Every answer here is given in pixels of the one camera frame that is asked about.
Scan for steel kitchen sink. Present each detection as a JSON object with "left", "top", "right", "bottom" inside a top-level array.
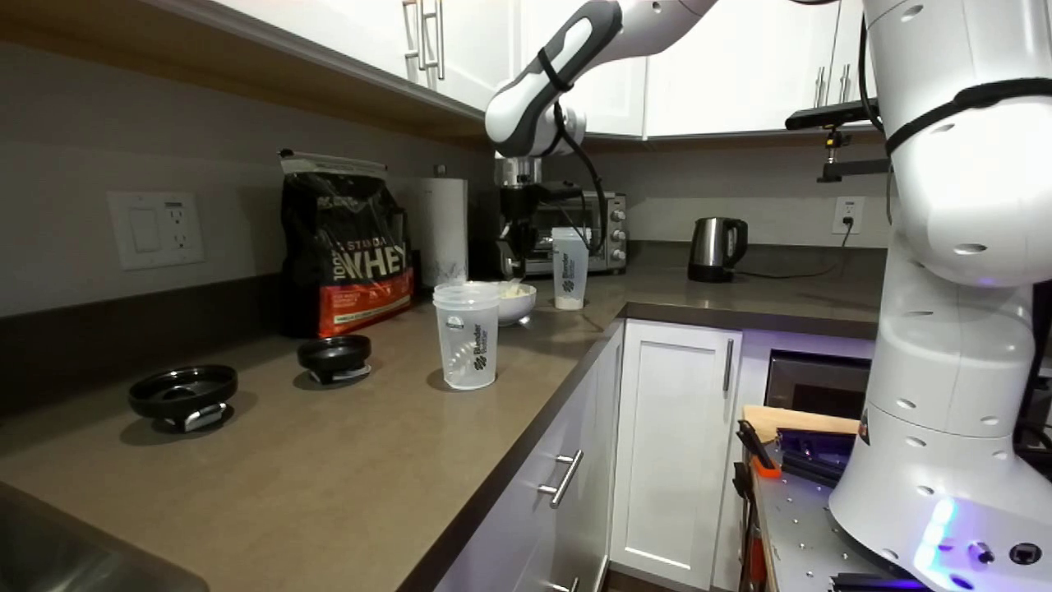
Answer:
[{"left": 0, "top": 484, "right": 209, "bottom": 592}]

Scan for black shaker lid far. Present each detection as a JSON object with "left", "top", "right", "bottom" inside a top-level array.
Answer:
[{"left": 127, "top": 365, "right": 237, "bottom": 433}]

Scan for white bowl with powder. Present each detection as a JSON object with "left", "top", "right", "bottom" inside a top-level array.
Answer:
[{"left": 490, "top": 280, "right": 535, "bottom": 325}]

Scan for white wall outlet plate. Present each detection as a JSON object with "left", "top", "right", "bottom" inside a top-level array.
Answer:
[{"left": 110, "top": 192, "right": 205, "bottom": 270}]

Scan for black whey protein bag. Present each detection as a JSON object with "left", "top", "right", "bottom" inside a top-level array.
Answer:
[{"left": 281, "top": 147, "right": 415, "bottom": 338}]

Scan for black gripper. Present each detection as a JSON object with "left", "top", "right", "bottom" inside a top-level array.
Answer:
[{"left": 497, "top": 183, "right": 579, "bottom": 277}]

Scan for black camera on stand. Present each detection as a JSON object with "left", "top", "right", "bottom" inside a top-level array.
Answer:
[{"left": 786, "top": 98, "right": 889, "bottom": 183}]

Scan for silver toaster oven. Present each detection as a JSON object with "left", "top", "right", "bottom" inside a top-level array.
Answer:
[{"left": 524, "top": 189, "right": 627, "bottom": 277}]

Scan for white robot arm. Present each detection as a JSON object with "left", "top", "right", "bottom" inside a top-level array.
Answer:
[{"left": 829, "top": 0, "right": 1052, "bottom": 592}]

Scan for clear shaker cup right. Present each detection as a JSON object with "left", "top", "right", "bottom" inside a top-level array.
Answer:
[{"left": 552, "top": 228, "right": 588, "bottom": 310}]

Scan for clear shaker cup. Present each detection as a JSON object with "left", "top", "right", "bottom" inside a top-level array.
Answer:
[
  {"left": 552, "top": 228, "right": 588, "bottom": 310},
  {"left": 433, "top": 282, "right": 501, "bottom": 392}
]

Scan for white paper towel roll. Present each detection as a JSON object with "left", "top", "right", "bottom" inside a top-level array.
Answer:
[{"left": 420, "top": 179, "right": 467, "bottom": 285}]

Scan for clear shaker cup left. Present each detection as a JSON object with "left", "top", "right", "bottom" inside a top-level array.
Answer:
[{"left": 433, "top": 282, "right": 501, "bottom": 392}]

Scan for steel electric kettle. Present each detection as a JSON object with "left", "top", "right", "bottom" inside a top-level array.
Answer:
[{"left": 687, "top": 216, "right": 751, "bottom": 282}]

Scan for black shaker lid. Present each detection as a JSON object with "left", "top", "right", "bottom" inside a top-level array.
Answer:
[
  {"left": 298, "top": 337, "right": 373, "bottom": 384},
  {"left": 127, "top": 365, "right": 237, "bottom": 433}
]

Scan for black shaker lid near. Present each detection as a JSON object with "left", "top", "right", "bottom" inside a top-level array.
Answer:
[{"left": 298, "top": 337, "right": 373, "bottom": 384}]

